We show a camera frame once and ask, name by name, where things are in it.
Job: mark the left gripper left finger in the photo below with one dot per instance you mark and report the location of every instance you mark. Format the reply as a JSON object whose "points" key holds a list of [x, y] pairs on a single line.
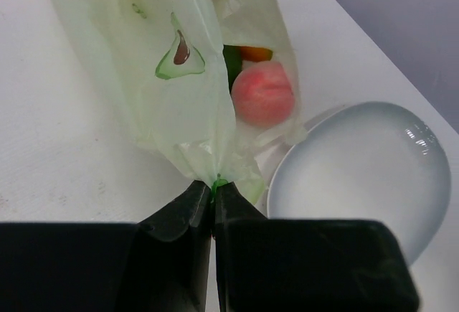
{"points": [[158, 264]]}

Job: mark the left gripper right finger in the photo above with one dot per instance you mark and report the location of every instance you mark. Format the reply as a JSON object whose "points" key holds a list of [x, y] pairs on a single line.
{"points": [[306, 264]]}

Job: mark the pink fake peach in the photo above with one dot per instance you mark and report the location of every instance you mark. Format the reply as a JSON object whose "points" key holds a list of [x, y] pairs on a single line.
{"points": [[263, 95]]}

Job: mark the orange fake fruit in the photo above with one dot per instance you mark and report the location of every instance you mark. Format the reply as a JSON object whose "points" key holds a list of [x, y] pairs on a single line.
{"points": [[255, 54]]}

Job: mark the green fake fruit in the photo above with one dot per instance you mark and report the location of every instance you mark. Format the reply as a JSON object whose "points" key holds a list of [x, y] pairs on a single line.
{"points": [[233, 61]]}

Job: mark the white oval plate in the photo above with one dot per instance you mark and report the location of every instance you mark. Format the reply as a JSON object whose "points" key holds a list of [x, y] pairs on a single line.
{"points": [[372, 160]]}

